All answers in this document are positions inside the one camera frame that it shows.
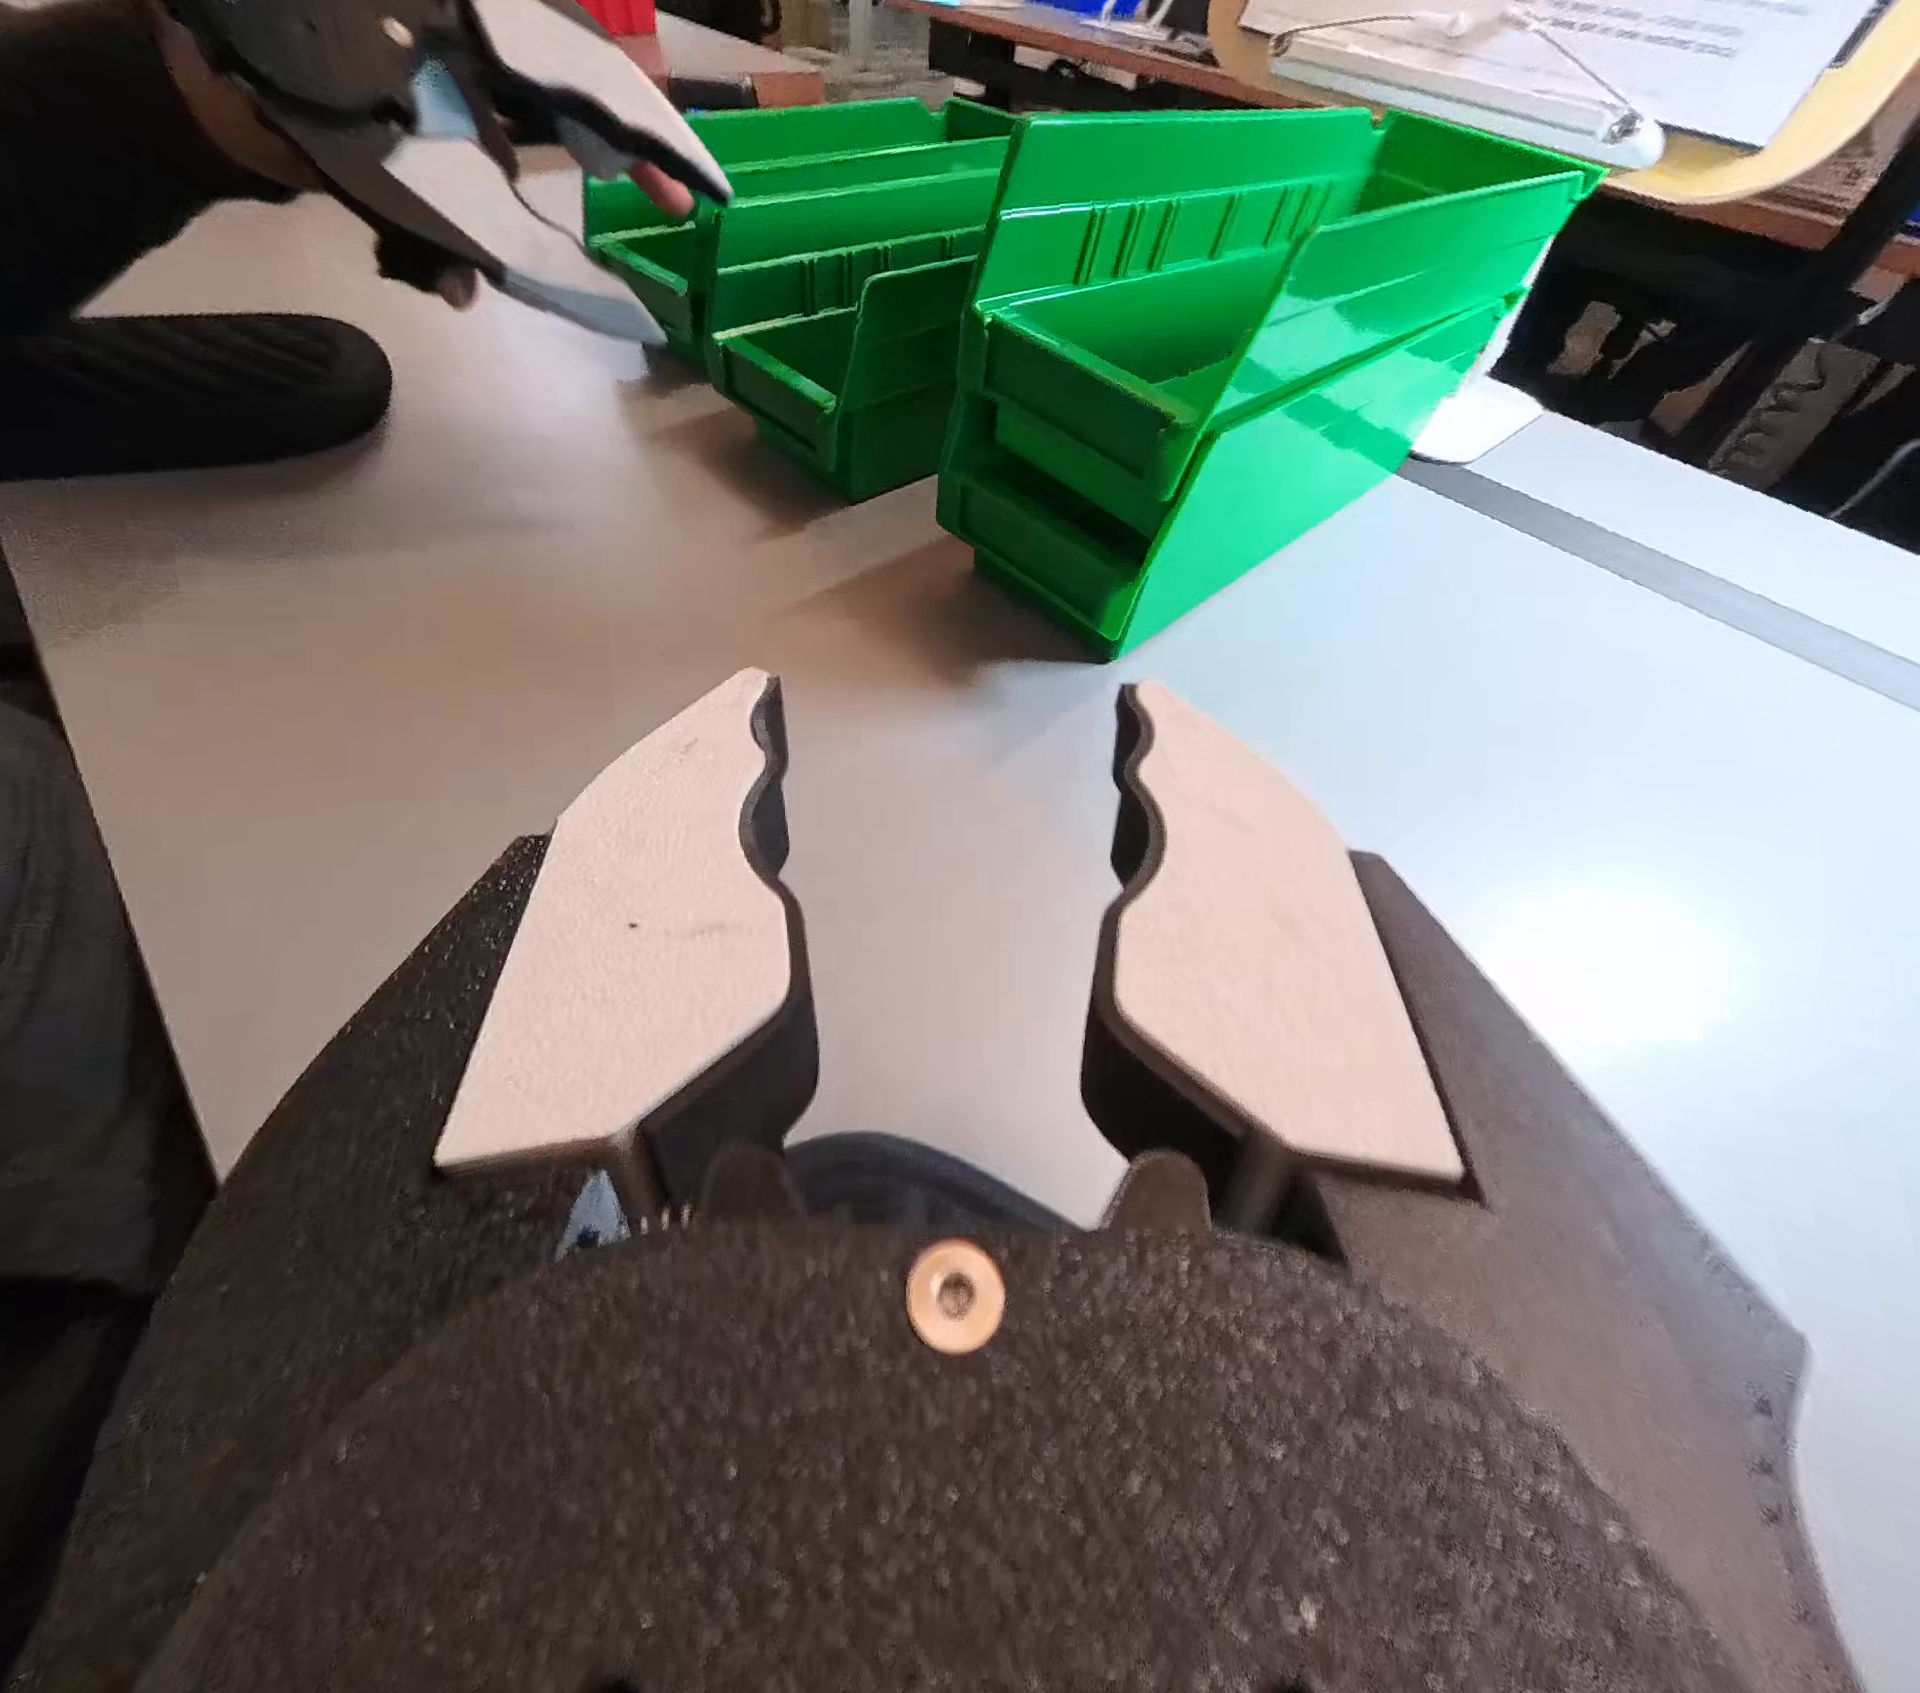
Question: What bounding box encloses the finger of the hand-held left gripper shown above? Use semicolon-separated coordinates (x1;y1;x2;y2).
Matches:
378;136;672;351
446;0;738;213

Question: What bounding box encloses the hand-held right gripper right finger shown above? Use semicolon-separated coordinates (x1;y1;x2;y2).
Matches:
1079;676;1471;1231

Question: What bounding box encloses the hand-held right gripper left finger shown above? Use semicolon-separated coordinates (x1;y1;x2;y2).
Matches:
431;667;823;1224

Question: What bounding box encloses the white desk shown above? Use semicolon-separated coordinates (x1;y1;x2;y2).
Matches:
1109;411;1920;1693

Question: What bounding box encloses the person's left hand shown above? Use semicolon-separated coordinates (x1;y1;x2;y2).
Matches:
146;21;702;312

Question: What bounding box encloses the black chair armrest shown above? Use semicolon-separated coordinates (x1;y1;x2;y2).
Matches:
0;310;396;483

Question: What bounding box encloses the long wooden table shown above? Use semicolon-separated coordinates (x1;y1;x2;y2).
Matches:
881;0;1920;277

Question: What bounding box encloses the person's leg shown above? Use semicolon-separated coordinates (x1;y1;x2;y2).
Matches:
0;552;224;1652

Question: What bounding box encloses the white board stand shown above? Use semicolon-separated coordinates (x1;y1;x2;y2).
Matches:
1402;380;1547;468

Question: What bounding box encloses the white sheet holder bar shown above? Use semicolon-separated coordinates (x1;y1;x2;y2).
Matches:
1274;21;1668;172

